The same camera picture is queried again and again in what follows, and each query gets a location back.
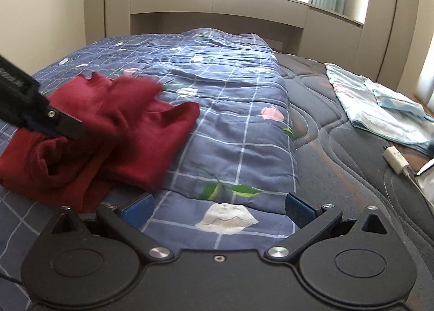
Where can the white charger plug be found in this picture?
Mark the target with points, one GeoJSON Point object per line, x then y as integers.
{"type": "Point", "coordinates": [396, 160]}

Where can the blue checked floral quilt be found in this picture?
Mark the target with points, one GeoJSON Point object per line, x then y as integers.
{"type": "Point", "coordinates": [230, 134]}

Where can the white object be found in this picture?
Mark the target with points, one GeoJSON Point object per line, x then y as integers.
{"type": "Point", "coordinates": [427, 178]}

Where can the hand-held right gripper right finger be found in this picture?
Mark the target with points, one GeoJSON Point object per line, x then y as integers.
{"type": "Point", "coordinates": [301, 211]}

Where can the beige headboard shelf unit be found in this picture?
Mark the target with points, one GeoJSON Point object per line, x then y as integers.
{"type": "Point", "coordinates": [237, 2]}

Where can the dark grey quilted mattress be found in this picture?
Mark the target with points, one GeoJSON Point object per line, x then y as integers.
{"type": "Point", "coordinates": [339, 162]}

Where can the light blue floral cloth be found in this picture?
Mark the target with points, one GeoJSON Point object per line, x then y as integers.
{"type": "Point", "coordinates": [366, 104]}

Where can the red shirt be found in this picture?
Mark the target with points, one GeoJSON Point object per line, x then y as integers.
{"type": "Point", "coordinates": [135, 134]}

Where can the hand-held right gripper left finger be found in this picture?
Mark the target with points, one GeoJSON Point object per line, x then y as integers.
{"type": "Point", "coordinates": [137, 212]}

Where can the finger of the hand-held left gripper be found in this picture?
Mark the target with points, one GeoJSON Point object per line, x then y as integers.
{"type": "Point", "coordinates": [39, 127]}
{"type": "Point", "coordinates": [69, 124]}

